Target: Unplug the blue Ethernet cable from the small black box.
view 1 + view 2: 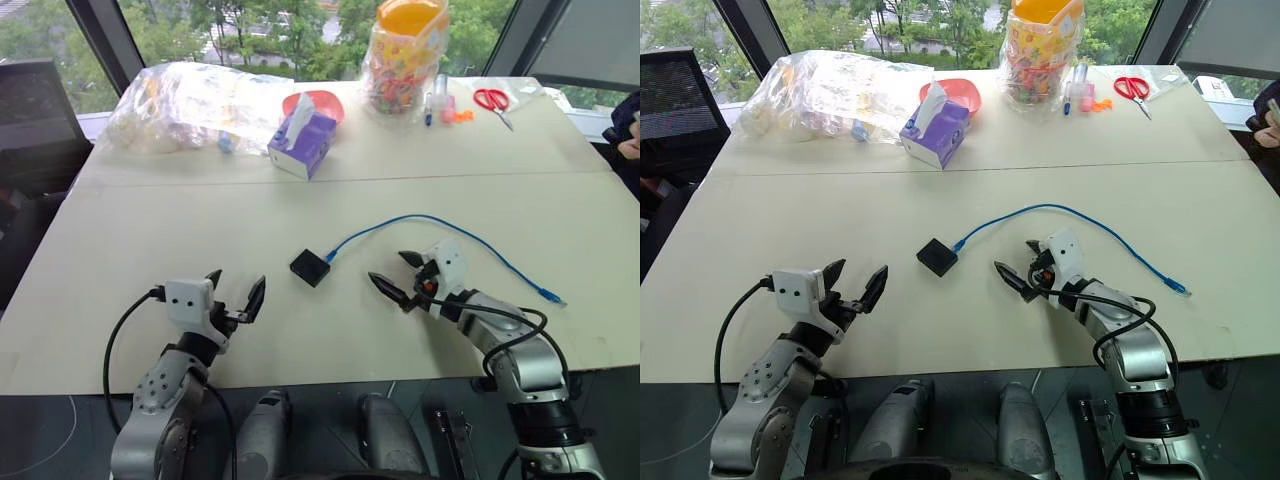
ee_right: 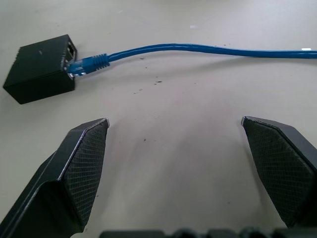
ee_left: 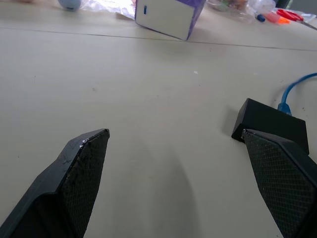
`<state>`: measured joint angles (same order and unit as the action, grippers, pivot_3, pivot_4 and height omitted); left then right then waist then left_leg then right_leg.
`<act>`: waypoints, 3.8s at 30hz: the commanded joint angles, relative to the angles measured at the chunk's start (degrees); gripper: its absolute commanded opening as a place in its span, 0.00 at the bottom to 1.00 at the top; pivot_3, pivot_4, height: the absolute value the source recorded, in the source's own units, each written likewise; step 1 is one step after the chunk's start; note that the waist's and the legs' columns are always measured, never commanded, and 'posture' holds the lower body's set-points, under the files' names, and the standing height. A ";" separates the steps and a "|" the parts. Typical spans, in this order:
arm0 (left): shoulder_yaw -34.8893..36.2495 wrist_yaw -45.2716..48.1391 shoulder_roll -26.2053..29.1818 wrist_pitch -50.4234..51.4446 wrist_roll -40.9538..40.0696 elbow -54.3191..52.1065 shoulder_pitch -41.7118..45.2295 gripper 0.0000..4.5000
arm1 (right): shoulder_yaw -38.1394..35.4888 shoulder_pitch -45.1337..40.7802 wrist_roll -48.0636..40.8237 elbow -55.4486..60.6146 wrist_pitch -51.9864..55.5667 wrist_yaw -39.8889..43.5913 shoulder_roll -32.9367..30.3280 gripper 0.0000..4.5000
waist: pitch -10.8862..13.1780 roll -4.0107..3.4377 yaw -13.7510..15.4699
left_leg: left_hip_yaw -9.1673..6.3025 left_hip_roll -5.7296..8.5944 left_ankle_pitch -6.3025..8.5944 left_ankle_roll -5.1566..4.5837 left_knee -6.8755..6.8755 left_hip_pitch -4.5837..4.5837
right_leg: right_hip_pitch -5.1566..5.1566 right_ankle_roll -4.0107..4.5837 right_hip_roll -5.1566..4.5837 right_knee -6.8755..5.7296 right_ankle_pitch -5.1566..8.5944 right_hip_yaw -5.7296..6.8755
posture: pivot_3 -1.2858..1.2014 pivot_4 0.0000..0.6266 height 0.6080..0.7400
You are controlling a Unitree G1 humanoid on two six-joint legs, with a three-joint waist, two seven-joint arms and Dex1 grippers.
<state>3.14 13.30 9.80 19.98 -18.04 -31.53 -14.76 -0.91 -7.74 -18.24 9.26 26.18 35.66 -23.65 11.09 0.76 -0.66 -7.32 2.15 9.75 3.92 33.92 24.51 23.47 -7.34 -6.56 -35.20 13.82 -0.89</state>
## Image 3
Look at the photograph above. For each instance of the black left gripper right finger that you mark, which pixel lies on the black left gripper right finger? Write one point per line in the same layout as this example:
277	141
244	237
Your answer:
282	183

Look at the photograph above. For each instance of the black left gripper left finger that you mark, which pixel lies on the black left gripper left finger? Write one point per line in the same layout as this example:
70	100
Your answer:
71	183

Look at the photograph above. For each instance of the black rectangular box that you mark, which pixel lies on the black rectangular box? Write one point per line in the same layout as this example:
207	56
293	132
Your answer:
270	121

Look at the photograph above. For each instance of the orange plastic piece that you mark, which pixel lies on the orange plastic piece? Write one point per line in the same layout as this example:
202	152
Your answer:
277	18

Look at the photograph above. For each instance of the blue capped marker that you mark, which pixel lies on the blue capped marker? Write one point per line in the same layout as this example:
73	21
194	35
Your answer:
259	17

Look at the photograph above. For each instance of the pale blue round object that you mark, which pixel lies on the pale blue round object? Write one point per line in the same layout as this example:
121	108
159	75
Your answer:
70	4

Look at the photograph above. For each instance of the clear crumpled plastic bag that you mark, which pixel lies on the clear crumpled plastic bag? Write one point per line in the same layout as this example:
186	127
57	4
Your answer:
111	6

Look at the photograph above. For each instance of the clear bag of snacks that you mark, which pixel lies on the clear bag of snacks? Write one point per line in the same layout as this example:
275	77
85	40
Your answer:
232	6

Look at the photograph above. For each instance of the white and purple box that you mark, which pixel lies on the white and purple box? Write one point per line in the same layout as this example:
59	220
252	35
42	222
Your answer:
166	18

